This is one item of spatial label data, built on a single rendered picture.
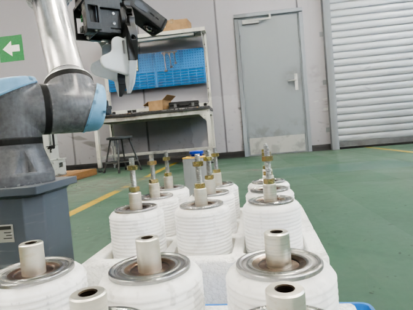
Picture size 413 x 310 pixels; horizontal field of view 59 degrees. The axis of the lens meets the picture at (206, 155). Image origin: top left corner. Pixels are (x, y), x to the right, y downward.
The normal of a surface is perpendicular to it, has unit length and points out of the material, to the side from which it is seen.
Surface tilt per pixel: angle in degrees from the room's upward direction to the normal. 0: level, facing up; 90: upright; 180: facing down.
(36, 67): 90
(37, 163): 72
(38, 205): 90
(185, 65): 90
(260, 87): 90
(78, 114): 109
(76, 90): 62
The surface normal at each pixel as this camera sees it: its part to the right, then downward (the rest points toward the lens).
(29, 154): 0.73, -0.33
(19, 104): 0.57, -0.04
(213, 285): -0.15, 0.07
